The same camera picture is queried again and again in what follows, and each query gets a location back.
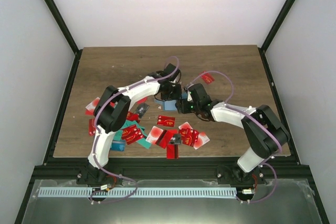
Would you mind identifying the teal leather card holder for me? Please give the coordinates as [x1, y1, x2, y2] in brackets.
[154, 95, 177, 111]

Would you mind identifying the red card black stripe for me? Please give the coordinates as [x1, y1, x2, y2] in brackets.
[155, 130, 178, 149]

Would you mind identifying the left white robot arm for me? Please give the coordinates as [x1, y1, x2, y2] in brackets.
[88, 63, 181, 184]

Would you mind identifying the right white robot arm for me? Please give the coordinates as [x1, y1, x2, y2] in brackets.
[175, 83, 290, 184]

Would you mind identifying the red VIP card centre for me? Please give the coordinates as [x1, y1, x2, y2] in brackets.
[157, 115, 175, 127]

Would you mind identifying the red gold card right pile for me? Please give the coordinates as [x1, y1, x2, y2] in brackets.
[179, 128, 199, 147]

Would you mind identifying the red gold card pile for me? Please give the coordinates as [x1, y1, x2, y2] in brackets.
[179, 128, 199, 147]
[121, 125, 146, 145]

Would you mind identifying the small black card lower centre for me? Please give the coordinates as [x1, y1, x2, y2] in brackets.
[170, 133, 182, 145]

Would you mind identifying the black card centre left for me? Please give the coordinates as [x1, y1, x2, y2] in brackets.
[134, 103, 150, 118]

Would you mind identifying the red card far right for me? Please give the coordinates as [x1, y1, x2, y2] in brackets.
[201, 71, 214, 84]

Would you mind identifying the white red card right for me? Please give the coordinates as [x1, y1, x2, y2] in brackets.
[193, 132, 210, 150]

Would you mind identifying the white red circle card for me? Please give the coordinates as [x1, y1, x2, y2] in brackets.
[146, 126, 163, 144]

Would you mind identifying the red striped card table edge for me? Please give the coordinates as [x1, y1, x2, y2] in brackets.
[166, 144, 179, 159]

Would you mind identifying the teal card with stripe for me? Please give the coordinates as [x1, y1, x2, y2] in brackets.
[136, 129, 152, 149]

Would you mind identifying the blue card front left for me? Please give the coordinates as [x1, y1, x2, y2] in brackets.
[110, 140, 125, 152]

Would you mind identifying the white red card left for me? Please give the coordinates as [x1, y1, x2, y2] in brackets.
[86, 97, 100, 114]

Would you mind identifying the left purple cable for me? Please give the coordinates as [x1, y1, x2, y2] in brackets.
[90, 56, 181, 205]

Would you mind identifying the purple cable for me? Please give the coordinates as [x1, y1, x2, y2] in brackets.
[90, 56, 181, 205]
[185, 70, 278, 204]

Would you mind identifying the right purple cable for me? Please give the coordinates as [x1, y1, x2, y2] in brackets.
[185, 70, 278, 204]

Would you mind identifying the light blue slotted cable duct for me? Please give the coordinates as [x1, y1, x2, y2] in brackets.
[38, 187, 237, 199]

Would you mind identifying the black frame post left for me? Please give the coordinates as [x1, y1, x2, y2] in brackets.
[28, 0, 80, 55]

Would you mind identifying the black frame post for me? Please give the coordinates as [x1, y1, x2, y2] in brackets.
[259, 0, 312, 51]
[28, 0, 80, 55]

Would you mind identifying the black frame post right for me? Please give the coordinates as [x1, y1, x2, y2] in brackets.
[259, 0, 312, 51]

